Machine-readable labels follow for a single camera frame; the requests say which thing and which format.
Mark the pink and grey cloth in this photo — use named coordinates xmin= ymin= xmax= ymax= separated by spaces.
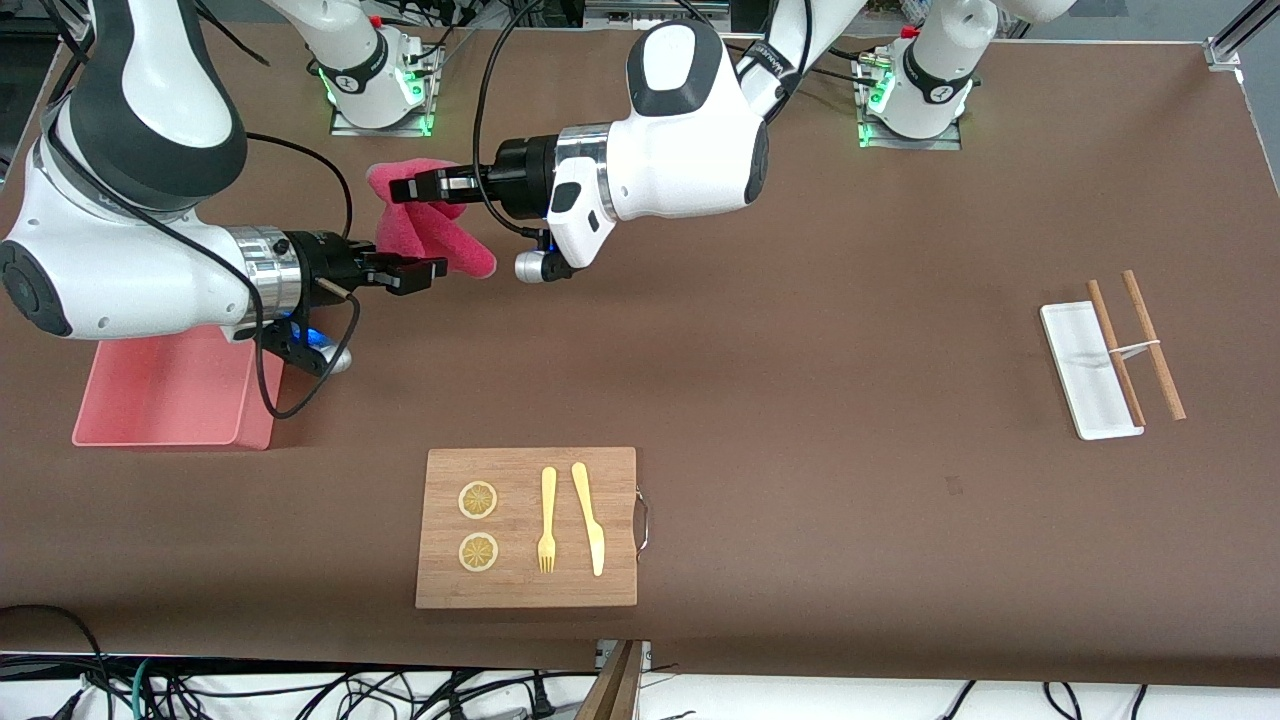
xmin=365 ymin=155 xmax=498 ymax=281

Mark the grey power strip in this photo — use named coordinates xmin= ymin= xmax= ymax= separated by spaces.
xmin=583 ymin=0 xmax=733 ymax=26

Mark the pink plastic bin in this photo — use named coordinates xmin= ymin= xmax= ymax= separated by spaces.
xmin=72 ymin=325 xmax=286 ymax=451

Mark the yellow fork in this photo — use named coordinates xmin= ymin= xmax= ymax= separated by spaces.
xmin=537 ymin=466 xmax=558 ymax=575

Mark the yellow knife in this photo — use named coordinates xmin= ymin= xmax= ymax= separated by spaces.
xmin=571 ymin=461 xmax=606 ymax=578

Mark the wooden cutting board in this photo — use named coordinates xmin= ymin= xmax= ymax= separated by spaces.
xmin=415 ymin=447 xmax=638 ymax=609

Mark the wooden beam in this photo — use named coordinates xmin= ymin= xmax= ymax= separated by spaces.
xmin=575 ymin=640 xmax=646 ymax=720

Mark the white rectangular tray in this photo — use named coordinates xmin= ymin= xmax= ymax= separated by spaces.
xmin=1040 ymin=301 xmax=1145 ymax=441

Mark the wooden stick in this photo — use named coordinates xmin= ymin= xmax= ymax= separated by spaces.
xmin=1120 ymin=268 xmax=1187 ymax=421
xmin=1087 ymin=280 xmax=1147 ymax=428

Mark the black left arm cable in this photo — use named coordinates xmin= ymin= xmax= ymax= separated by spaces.
xmin=473 ymin=0 xmax=561 ymax=246

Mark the thick black cable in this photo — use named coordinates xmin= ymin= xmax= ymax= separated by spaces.
xmin=0 ymin=605 xmax=111 ymax=720

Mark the aluminium frame profile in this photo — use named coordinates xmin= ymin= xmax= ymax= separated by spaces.
xmin=1205 ymin=0 xmax=1280 ymax=71

